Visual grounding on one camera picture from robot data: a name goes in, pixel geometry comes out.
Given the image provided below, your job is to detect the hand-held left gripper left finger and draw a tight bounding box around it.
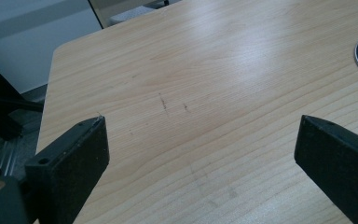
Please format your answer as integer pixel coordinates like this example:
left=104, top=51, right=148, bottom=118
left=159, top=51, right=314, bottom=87
left=24, top=115, right=111, bottom=224

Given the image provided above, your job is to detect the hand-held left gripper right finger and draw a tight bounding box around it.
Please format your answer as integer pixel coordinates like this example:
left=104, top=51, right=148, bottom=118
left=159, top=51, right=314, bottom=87
left=294, top=114, right=358, bottom=224

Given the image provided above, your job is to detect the black metal stand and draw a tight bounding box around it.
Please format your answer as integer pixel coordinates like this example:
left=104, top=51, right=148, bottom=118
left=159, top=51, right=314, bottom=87
left=0, top=54, right=45, bottom=180

